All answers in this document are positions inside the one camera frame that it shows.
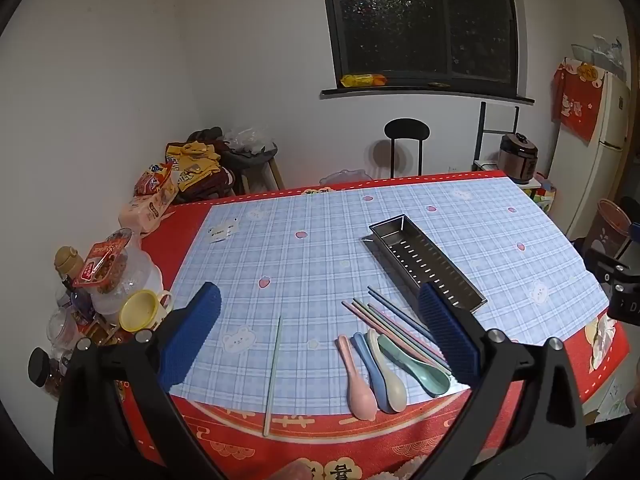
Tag blue spoon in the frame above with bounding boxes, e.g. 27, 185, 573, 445
352, 332, 396, 413

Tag green chopstick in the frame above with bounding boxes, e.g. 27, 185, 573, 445
357, 300, 443, 367
263, 316, 284, 437

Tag brown rice cooker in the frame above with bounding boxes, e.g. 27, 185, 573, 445
498, 132, 540, 185

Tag black round chair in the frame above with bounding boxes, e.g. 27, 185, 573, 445
384, 118, 431, 178

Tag black metal rack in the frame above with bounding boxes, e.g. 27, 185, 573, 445
472, 101, 521, 173

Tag black lid jar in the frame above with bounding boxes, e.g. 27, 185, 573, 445
27, 347, 65, 402

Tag orange snack bag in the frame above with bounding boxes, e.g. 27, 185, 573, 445
134, 162, 179, 197

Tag red printed cloth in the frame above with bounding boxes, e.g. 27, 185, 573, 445
551, 59, 608, 145

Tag yellow cup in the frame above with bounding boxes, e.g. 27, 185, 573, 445
119, 289, 173, 332

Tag dark window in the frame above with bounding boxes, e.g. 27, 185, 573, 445
319, 0, 535, 106

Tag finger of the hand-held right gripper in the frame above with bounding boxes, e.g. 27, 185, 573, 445
586, 249, 630, 283

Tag brown lid bottle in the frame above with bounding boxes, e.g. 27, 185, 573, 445
55, 246, 86, 283

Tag wooden stool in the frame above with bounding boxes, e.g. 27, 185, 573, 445
220, 142, 286, 196

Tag dark red clothes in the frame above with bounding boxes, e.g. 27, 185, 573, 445
186, 127, 237, 202

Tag clear plastic bag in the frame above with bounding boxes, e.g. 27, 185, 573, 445
223, 127, 272, 155

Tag clear plastic container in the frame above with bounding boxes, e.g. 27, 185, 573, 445
570, 35, 627, 70

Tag beige spoon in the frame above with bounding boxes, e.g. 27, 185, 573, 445
366, 329, 408, 411

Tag cream refrigerator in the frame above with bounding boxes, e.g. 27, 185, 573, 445
547, 67, 632, 241

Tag green spoon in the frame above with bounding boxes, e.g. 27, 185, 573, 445
377, 334, 452, 397

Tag small white card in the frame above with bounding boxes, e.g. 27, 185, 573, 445
207, 217, 240, 245

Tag stainless steel utensil tray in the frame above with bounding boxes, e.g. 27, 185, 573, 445
369, 214, 488, 316

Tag brown trash bin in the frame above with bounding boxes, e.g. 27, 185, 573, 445
582, 199, 632, 261

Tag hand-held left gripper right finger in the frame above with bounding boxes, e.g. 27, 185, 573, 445
415, 284, 586, 480

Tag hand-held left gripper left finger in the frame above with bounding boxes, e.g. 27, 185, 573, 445
52, 282, 226, 480

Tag pink spoon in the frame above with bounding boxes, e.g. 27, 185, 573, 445
337, 335, 377, 420

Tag blue plaid table mat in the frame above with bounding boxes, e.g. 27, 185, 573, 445
167, 176, 612, 406

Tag small glass jar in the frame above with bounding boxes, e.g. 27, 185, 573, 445
47, 305, 82, 352

